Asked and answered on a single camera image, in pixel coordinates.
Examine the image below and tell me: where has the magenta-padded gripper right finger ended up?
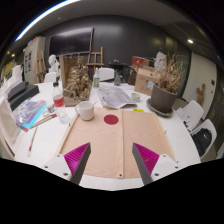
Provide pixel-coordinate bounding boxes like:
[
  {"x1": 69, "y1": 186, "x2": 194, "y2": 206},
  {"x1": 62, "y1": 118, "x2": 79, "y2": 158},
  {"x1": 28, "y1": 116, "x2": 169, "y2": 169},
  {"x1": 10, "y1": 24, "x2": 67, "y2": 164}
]
[{"x1": 131, "y1": 142, "x2": 181, "y2": 186}]

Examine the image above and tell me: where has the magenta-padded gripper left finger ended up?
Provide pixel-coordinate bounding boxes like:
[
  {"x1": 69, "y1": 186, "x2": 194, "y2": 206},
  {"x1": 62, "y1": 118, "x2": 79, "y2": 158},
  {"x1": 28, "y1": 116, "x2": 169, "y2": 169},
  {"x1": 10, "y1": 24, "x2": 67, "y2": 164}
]
[{"x1": 42, "y1": 142, "x2": 92, "y2": 186}]

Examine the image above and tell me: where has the clear red-labelled drink bottle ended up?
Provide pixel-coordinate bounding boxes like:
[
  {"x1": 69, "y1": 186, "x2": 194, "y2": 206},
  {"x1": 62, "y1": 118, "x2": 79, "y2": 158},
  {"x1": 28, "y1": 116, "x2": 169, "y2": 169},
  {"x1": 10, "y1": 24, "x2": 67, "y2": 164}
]
[{"x1": 52, "y1": 80, "x2": 70, "y2": 125}]

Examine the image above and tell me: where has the grey plant saucer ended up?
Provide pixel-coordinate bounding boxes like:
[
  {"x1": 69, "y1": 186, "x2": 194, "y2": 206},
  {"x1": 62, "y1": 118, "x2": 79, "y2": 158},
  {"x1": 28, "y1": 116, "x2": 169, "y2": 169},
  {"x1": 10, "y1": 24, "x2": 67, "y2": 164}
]
[{"x1": 146, "y1": 97, "x2": 174, "y2": 118}]

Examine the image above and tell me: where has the white ceramic mug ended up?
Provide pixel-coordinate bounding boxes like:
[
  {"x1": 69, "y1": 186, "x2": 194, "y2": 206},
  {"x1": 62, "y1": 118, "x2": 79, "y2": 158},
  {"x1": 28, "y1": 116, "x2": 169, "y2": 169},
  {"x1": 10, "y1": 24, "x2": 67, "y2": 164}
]
[{"x1": 74, "y1": 100, "x2": 96, "y2": 122}]

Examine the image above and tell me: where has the wooden brush bundle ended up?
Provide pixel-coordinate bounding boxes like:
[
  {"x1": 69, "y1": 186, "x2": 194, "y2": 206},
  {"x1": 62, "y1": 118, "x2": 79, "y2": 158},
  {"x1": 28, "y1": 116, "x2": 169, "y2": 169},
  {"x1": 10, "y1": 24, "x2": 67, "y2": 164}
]
[{"x1": 30, "y1": 113, "x2": 58, "y2": 129}]

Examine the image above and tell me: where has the flat round red coaster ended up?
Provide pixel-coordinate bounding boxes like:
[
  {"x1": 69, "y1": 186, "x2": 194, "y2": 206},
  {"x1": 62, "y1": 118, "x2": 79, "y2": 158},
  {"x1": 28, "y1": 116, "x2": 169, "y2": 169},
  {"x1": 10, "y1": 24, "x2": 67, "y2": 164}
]
[{"x1": 103, "y1": 114, "x2": 120, "y2": 126}]

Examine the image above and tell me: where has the small silver-lidded jar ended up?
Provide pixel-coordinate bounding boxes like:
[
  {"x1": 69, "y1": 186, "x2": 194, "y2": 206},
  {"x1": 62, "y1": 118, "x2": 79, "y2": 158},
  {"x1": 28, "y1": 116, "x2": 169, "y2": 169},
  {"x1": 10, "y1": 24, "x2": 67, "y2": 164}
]
[{"x1": 45, "y1": 101, "x2": 56, "y2": 116}]

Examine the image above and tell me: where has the black backpack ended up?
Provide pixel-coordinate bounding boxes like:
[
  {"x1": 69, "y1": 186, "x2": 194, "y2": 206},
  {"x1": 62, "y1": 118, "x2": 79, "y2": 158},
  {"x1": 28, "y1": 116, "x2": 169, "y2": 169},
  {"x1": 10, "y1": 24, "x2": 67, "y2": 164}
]
[{"x1": 192, "y1": 128, "x2": 213, "y2": 158}]

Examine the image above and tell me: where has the small glass jar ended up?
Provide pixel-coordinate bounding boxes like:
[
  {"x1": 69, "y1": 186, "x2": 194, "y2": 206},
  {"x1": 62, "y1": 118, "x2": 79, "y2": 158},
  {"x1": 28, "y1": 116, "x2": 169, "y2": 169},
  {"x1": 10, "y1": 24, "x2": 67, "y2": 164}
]
[{"x1": 130, "y1": 92, "x2": 142, "y2": 103}]

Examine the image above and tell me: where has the dried plant in brown pot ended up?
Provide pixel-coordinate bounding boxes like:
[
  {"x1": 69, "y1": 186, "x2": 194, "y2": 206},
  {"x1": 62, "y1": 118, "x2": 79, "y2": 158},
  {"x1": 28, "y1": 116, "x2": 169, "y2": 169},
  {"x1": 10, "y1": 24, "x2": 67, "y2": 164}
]
[{"x1": 149, "y1": 53, "x2": 186, "y2": 114}]

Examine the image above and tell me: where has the white chair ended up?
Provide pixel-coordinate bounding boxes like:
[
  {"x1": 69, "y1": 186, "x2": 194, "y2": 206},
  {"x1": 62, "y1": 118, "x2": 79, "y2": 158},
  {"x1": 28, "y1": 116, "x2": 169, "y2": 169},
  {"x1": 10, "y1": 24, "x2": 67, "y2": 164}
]
[
  {"x1": 98, "y1": 67, "x2": 115, "y2": 82},
  {"x1": 181, "y1": 99, "x2": 205, "y2": 131},
  {"x1": 189, "y1": 118, "x2": 218, "y2": 159},
  {"x1": 43, "y1": 71, "x2": 58, "y2": 84}
]

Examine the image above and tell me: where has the colourful printed book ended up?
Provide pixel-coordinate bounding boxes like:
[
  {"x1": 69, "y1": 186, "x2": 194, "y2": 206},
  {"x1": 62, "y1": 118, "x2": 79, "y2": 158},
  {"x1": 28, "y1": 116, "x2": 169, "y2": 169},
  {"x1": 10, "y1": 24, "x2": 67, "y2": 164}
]
[{"x1": 12, "y1": 98, "x2": 48, "y2": 133}]

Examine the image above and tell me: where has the folded newspaper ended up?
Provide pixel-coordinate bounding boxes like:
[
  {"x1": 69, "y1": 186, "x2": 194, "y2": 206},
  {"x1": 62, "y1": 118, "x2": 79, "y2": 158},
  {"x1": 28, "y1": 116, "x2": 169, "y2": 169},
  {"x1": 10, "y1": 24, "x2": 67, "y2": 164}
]
[{"x1": 96, "y1": 84, "x2": 138, "y2": 110}]

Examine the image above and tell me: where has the golden brown relief sculpture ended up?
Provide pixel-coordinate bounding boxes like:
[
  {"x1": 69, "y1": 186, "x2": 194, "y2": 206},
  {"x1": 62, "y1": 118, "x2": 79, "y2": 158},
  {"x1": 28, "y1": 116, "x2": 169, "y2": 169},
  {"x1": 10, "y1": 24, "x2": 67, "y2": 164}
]
[{"x1": 59, "y1": 54, "x2": 93, "y2": 108}]

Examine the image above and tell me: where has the brown cardboard box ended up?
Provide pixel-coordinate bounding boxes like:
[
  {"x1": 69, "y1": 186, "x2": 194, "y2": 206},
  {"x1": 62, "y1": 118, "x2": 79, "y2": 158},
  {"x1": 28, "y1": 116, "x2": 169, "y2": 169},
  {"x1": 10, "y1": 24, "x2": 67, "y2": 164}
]
[{"x1": 133, "y1": 66, "x2": 161, "y2": 97}]

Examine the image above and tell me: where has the white green-labelled spray bottle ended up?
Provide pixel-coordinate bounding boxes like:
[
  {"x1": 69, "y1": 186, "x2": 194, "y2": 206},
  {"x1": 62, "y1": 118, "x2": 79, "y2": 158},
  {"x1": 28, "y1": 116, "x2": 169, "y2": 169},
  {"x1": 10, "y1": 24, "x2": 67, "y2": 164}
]
[{"x1": 92, "y1": 67, "x2": 101, "y2": 89}]

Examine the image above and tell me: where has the white canvas panel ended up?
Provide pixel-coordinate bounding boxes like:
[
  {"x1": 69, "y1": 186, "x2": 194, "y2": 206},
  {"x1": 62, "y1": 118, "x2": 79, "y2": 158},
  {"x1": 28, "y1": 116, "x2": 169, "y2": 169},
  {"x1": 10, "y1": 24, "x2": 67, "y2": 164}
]
[{"x1": 0, "y1": 96, "x2": 21, "y2": 154}]

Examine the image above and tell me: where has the black flat box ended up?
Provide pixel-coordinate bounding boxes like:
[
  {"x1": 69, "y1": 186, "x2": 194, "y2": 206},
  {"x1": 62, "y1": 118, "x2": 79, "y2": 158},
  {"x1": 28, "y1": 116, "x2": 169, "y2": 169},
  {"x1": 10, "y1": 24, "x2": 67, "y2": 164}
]
[
  {"x1": 7, "y1": 80, "x2": 29, "y2": 101},
  {"x1": 9, "y1": 83, "x2": 40, "y2": 112}
]

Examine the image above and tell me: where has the grey glass bottle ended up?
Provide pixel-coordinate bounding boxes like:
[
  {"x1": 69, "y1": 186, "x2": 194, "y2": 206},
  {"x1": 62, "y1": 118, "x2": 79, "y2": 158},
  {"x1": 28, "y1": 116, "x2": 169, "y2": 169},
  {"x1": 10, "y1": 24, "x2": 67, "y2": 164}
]
[{"x1": 113, "y1": 70, "x2": 123, "y2": 87}]

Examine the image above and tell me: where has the wooden mannequin figure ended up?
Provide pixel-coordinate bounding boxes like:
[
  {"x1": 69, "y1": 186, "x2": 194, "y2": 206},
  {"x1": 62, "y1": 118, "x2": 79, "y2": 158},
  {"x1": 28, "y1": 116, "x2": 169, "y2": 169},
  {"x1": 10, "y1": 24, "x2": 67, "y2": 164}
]
[{"x1": 195, "y1": 83, "x2": 207, "y2": 107}]

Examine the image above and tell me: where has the black side table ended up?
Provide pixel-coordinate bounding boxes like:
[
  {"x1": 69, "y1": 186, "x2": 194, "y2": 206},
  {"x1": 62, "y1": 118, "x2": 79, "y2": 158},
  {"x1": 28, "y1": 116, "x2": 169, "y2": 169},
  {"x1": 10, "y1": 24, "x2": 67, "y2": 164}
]
[{"x1": 108, "y1": 59, "x2": 133, "y2": 84}]

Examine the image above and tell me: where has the red box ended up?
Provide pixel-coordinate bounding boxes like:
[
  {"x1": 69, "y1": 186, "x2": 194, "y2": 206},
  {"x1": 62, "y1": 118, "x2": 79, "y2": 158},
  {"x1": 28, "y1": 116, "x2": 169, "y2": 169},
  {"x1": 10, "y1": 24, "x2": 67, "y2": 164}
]
[{"x1": 130, "y1": 55, "x2": 150, "y2": 69}]

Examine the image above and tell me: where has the wooden easel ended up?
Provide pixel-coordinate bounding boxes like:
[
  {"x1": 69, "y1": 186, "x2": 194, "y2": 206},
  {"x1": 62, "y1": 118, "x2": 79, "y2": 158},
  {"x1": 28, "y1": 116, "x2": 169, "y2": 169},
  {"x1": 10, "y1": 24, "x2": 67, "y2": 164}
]
[
  {"x1": 35, "y1": 49, "x2": 47, "y2": 83},
  {"x1": 85, "y1": 46, "x2": 105, "y2": 76}
]

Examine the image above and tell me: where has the white plaster bust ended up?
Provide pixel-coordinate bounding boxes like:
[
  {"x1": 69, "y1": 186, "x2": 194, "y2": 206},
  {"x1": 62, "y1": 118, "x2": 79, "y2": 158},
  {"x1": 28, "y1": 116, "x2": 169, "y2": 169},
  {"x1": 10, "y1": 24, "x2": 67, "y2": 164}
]
[{"x1": 47, "y1": 54, "x2": 62, "y2": 76}]

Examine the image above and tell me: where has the white plaster figure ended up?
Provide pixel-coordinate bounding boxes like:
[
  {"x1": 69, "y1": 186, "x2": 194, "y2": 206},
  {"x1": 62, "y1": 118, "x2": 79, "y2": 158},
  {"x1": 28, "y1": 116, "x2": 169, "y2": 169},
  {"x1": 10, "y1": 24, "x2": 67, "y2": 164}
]
[{"x1": 153, "y1": 50, "x2": 168, "y2": 72}]

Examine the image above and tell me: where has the white cabinet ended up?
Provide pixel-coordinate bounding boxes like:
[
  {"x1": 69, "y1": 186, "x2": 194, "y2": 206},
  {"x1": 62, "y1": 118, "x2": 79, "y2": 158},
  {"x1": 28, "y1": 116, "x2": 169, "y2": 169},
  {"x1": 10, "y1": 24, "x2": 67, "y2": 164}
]
[{"x1": 23, "y1": 36, "x2": 47, "y2": 84}]

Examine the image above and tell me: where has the black wall screen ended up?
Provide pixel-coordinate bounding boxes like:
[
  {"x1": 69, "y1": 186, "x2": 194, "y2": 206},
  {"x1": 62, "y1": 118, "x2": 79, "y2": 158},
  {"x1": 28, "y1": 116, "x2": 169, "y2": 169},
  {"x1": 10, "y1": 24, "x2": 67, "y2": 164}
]
[{"x1": 48, "y1": 27, "x2": 95, "y2": 57}]

